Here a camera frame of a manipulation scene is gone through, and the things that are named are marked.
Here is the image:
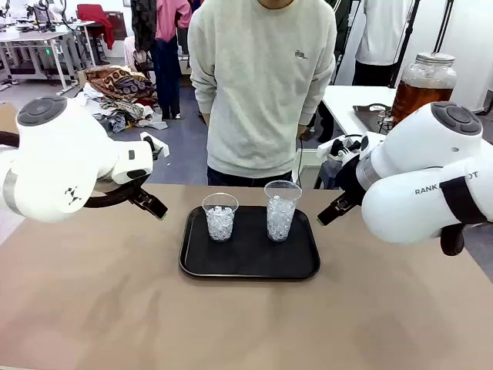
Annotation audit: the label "glass tea dispenser jar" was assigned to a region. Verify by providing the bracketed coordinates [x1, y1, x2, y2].
[375, 52, 458, 134]

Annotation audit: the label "navy hanging trousers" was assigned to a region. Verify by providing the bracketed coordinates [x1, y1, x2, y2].
[149, 38, 183, 120]

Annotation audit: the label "short clear cup with ice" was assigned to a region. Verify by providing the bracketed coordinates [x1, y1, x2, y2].
[201, 193, 240, 243]

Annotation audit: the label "dark patterned hanging jacket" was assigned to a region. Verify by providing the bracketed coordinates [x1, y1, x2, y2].
[130, 0, 158, 53]

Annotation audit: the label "black plastic serving tray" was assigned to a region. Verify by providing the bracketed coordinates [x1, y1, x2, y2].
[179, 205, 321, 281]

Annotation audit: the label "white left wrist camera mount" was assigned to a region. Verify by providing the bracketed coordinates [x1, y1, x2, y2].
[139, 131, 170, 161]

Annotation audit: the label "white background workbench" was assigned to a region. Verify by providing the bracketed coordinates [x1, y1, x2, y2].
[0, 21, 97, 93]

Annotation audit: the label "dark metal handled tray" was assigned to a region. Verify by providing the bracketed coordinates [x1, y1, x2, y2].
[352, 103, 397, 134]

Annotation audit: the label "tall clear plastic cup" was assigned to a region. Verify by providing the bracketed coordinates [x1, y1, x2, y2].
[263, 180, 303, 243]

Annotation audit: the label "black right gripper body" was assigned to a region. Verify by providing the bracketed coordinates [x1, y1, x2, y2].
[334, 153, 367, 201]

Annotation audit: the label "brown cardboard box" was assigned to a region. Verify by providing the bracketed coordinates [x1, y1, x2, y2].
[0, 102, 19, 135]

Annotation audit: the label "red cloth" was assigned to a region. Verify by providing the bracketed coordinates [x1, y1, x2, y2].
[76, 3, 116, 50]

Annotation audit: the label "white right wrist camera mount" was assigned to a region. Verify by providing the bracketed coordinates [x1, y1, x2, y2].
[316, 134, 371, 163]

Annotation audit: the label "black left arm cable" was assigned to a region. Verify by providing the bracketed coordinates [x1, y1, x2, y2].
[0, 130, 153, 210]

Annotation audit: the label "background person in white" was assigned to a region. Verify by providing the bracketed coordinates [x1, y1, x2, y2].
[352, 0, 415, 88]

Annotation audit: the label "black tripod leg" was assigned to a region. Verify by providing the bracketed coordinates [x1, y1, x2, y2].
[388, 0, 421, 89]
[431, 0, 455, 55]

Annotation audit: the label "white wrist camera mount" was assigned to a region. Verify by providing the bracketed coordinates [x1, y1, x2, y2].
[139, 131, 170, 161]
[316, 134, 371, 163]

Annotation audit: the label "person in cream sweater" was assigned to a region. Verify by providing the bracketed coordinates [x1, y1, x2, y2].
[187, 0, 338, 187]

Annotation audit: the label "patterned cloth pile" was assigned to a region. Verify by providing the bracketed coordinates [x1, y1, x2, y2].
[82, 65, 169, 134]

